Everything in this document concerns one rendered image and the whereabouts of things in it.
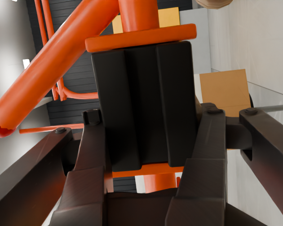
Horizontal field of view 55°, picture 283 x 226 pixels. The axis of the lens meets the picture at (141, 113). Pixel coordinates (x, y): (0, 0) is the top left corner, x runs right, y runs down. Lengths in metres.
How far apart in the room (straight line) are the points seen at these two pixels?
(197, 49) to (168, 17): 1.13
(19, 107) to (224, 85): 2.02
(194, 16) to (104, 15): 7.40
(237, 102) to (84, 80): 9.38
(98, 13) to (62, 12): 11.26
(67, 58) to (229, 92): 2.01
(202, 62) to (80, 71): 5.39
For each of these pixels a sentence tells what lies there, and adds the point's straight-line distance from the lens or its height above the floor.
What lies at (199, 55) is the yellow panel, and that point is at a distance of 7.54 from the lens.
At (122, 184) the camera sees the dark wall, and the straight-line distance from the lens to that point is 12.18.
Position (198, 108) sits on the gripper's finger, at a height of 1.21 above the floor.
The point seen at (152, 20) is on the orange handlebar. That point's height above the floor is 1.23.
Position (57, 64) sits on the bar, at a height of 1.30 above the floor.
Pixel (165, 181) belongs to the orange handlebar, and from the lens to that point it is 0.18.
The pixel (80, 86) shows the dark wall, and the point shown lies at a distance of 11.23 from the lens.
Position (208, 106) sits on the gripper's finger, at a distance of 0.18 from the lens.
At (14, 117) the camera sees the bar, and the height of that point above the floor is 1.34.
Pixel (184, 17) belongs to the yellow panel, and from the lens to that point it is 7.55.
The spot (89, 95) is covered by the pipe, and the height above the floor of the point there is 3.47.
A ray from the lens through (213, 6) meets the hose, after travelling 0.23.
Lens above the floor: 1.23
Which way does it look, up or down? 6 degrees up
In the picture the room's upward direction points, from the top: 96 degrees counter-clockwise
